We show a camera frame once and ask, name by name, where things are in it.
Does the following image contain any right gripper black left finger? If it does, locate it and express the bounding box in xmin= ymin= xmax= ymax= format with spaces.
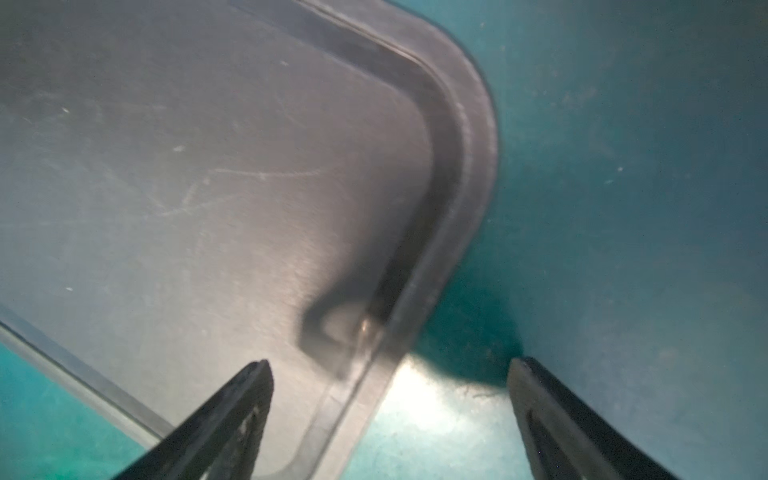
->
xmin=117 ymin=360 xmax=274 ymax=480

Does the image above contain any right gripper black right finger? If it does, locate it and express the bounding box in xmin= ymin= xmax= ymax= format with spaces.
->
xmin=507 ymin=357 xmax=674 ymax=479

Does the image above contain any black plastic cutting board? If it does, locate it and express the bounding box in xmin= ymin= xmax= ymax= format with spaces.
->
xmin=1 ymin=1 xmax=498 ymax=479

